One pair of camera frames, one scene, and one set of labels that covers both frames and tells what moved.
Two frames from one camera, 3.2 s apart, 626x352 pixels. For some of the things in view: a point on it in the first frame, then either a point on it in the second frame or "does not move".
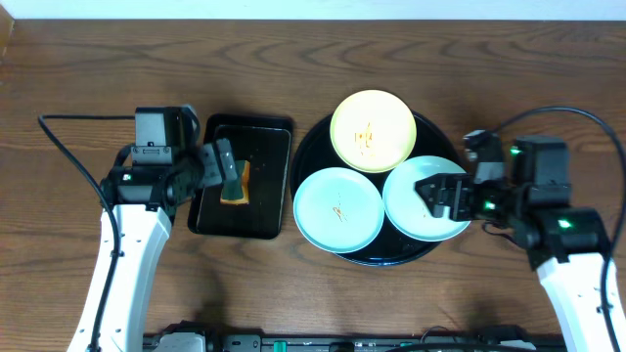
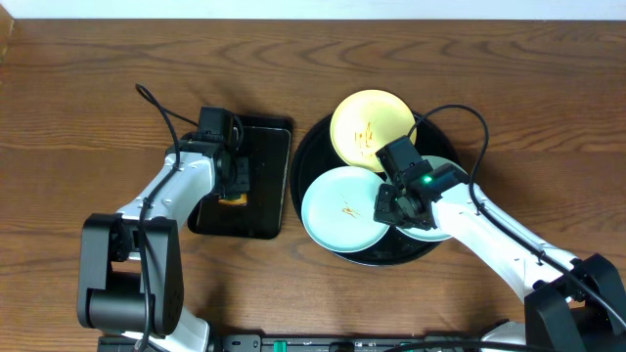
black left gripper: x=213 y=164 -> x=237 y=177
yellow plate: x=374 y=131 does not move
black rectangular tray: x=265 y=141 does not move
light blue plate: x=337 y=210 does not move
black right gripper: x=462 y=184 -> x=382 y=211
